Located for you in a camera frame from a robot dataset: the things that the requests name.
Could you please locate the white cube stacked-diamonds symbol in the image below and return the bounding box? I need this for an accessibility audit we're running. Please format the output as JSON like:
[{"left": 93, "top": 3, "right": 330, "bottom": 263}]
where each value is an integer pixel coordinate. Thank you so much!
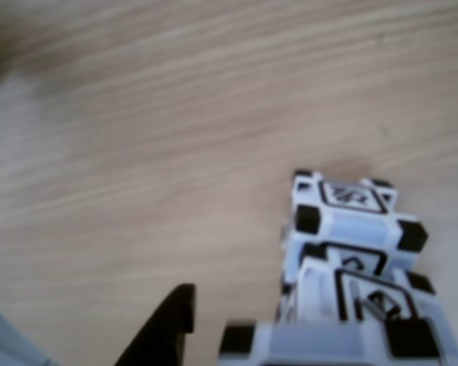
[{"left": 280, "top": 239, "right": 439, "bottom": 329}]

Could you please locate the white cube zigzag-diamond symbol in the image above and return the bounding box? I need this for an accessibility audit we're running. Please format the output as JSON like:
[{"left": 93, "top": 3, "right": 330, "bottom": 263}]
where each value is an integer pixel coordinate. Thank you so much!
[{"left": 217, "top": 258, "right": 458, "bottom": 366}]

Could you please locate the white cube crossed-lines symbol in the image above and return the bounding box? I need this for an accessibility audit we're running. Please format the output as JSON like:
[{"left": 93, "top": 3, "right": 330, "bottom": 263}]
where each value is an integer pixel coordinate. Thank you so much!
[{"left": 280, "top": 169, "right": 430, "bottom": 255}]

